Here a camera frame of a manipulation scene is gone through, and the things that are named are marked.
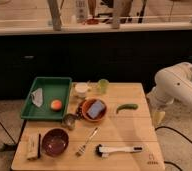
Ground orange bowl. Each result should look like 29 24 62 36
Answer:
82 99 107 122

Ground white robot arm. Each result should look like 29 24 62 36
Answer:
146 62 192 127

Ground small metal cup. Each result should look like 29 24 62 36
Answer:
62 114 76 130

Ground dark grapes bunch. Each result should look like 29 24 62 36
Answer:
75 100 85 120

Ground white cup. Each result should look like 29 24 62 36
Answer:
75 83 89 98

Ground wooden block with black stick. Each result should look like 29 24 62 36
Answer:
27 133 41 160

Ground blue sponge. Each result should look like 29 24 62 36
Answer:
87 100 105 119

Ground metal fork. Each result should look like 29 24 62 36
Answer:
75 127 98 157

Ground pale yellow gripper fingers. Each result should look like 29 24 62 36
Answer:
152 107 165 127

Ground black cable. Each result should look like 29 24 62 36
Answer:
154 125 192 171

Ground green plastic tray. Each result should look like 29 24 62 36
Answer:
21 77 72 121

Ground white dish brush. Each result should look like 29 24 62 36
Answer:
95 144 143 158

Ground crumpled white cloth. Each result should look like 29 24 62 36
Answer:
31 88 43 107

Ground orange fruit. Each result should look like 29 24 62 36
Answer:
50 99 62 111

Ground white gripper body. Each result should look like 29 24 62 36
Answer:
146 87 174 114

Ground green translucent cup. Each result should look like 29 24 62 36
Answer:
98 79 109 94

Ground dark maroon bowl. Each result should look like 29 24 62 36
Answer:
42 128 69 157

